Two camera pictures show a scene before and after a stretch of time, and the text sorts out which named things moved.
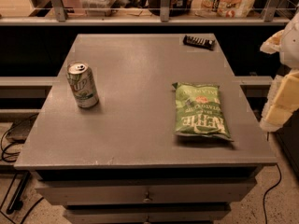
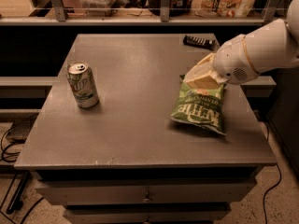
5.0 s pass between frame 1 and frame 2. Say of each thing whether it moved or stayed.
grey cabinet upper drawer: stayed
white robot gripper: moved
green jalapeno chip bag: moved
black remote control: stayed
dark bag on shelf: stayed
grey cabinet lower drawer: stayed
